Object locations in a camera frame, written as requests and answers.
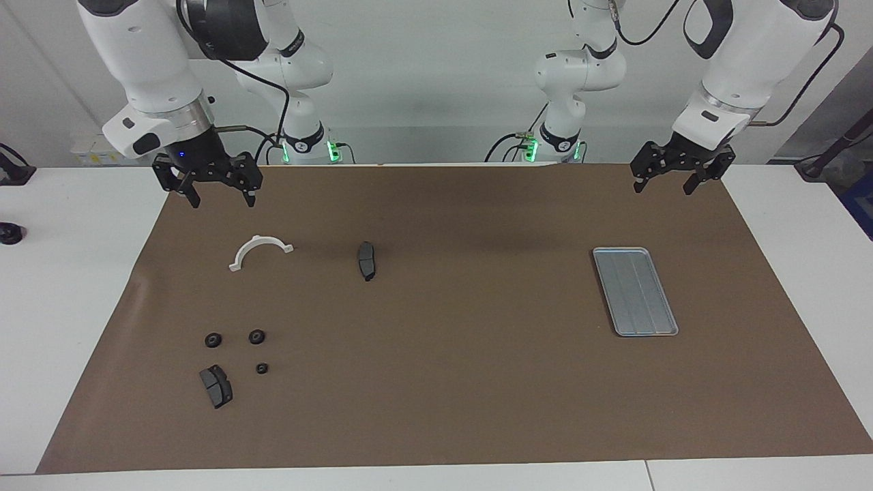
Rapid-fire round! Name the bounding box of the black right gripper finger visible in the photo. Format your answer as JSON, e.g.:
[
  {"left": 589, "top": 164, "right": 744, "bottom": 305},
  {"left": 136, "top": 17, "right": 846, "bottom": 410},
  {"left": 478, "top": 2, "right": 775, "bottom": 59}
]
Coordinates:
[
  {"left": 153, "top": 154, "right": 203, "bottom": 209},
  {"left": 233, "top": 155, "right": 264, "bottom": 208}
]

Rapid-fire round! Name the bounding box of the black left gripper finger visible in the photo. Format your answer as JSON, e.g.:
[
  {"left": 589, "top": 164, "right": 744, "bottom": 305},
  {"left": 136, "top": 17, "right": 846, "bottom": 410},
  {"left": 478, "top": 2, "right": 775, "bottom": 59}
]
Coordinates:
[
  {"left": 630, "top": 143, "right": 660, "bottom": 194},
  {"left": 684, "top": 146, "right": 737, "bottom": 196}
]

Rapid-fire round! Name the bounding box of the silver metal tray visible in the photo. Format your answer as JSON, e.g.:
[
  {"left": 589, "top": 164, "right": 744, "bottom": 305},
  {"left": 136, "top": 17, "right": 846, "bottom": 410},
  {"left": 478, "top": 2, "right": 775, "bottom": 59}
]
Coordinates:
[{"left": 592, "top": 247, "right": 680, "bottom": 338}]

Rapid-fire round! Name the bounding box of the white box with yellow labels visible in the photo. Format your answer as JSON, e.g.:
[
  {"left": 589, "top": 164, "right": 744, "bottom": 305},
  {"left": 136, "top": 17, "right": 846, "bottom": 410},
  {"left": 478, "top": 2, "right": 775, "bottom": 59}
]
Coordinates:
[{"left": 72, "top": 133, "right": 147, "bottom": 166}]

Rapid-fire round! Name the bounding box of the black stand leg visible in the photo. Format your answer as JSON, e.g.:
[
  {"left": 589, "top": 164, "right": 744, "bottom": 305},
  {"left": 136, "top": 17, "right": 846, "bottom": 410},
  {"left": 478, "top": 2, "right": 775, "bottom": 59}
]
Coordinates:
[{"left": 795, "top": 113, "right": 873, "bottom": 181}]

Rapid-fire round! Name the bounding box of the long dark grey brake pad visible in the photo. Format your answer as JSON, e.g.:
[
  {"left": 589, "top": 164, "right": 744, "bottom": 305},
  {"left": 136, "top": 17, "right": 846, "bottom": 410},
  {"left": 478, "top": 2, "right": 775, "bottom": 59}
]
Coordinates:
[{"left": 357, "top": 241, "right": 378, "bottom": 282}]

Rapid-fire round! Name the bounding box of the blue crate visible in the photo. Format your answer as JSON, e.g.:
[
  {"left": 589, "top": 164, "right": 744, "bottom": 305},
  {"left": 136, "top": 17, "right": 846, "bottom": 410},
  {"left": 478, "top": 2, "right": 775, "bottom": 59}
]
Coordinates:
[{"left": 839, "top": 170, "right": 873, "bottom": 239}]

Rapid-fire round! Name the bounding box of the short dark grey brake pad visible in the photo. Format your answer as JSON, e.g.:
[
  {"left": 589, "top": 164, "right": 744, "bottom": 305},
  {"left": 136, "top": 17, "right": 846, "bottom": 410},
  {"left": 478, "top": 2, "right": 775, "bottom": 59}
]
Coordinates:
[{"left": 198, "top": 365, "right": 234, "bottom": 410}]

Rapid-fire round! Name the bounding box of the brown table mat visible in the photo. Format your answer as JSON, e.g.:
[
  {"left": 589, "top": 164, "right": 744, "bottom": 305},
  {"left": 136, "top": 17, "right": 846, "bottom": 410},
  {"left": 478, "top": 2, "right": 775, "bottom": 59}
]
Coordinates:
[{"left": 35, "top": 162, "right": 873, "bottom": 475}]

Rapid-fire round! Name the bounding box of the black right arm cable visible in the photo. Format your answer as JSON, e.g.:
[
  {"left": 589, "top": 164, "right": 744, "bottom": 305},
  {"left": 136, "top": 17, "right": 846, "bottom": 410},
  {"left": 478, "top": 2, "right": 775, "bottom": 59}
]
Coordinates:
[{"left": 176, "top": 0, "right": 291, "bottom": 164}]

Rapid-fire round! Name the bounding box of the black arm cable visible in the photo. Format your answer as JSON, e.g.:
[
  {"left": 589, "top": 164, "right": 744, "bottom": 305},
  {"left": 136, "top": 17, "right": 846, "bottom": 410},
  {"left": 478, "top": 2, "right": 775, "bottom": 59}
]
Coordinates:
[
  {"left": 176, "top": 0, "right": 291, "bottom": 164},
  {"left": 610, "top": 0, "right": 846, "bottom": 128}
]

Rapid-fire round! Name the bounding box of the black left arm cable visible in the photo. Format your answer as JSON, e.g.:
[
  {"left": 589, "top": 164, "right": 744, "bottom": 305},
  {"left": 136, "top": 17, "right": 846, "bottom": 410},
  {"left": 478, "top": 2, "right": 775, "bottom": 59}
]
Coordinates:
[{"left": 610, "top": 0, "right": 846, "bottom": 128}]

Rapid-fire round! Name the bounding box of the white curved plastic bracket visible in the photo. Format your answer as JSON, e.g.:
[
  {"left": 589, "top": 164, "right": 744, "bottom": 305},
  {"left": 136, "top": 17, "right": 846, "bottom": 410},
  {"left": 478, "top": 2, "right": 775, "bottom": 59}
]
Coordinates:
[{"left": 228, "top": 235, "right": 295, "bottom": 273}]

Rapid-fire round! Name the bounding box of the black base cable bundle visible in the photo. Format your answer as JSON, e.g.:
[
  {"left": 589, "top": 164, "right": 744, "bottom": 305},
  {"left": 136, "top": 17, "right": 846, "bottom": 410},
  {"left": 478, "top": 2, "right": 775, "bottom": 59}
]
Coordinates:
[{"left": 484, "top": 130, "right": 546, "bottom": 164}]

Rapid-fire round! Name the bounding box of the black clamp mount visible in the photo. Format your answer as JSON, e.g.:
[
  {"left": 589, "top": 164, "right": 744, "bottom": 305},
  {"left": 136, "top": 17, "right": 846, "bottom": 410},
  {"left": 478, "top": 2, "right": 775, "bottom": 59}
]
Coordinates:
[{"left": 0, "top": 143, "right": 36, "bottom": 186}]

